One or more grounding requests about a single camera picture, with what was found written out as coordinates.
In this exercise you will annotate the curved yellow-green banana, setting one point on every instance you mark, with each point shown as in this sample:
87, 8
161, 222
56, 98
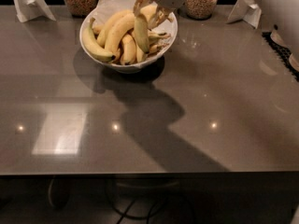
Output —
141, 33

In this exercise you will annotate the small banana at right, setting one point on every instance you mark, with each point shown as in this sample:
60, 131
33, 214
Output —
157, 41

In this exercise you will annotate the long yellow top banana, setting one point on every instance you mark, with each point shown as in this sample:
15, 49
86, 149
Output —
121, 27

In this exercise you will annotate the white paper napkin in bowl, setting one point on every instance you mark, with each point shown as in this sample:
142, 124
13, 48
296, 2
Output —
103, 11

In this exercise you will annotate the small yellow middle banana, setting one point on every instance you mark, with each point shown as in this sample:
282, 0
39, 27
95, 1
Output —
128, 50

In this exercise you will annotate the yellow banana behind top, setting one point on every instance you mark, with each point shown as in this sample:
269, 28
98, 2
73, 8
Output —
102, 37

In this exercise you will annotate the white ceramic bowl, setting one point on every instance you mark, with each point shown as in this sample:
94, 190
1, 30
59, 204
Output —
141, 59

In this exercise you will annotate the greenish banana at left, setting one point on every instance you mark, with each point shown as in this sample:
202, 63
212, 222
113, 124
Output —
94, 49

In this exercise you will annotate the glass jar of cereal right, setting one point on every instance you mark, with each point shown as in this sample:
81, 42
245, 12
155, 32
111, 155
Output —
200, 9

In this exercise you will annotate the white sign stand right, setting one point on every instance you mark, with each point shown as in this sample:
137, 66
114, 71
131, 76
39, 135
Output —
247, 11

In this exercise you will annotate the white sign stand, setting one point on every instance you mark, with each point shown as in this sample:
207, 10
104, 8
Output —
30, 9
247, 11

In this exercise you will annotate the white sign stand left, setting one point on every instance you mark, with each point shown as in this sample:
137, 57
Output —
30, 9

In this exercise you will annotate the stacked paper cups far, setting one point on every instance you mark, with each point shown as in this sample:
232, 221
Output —
278, 35

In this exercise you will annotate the stacked paper cups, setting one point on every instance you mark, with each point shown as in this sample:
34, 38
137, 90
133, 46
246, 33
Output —
278, 35
294, 63

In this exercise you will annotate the black rubber mat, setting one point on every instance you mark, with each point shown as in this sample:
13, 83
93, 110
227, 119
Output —
283, 53

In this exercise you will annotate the stacked paper cups near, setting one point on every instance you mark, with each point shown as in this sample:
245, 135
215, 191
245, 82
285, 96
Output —
294, 63

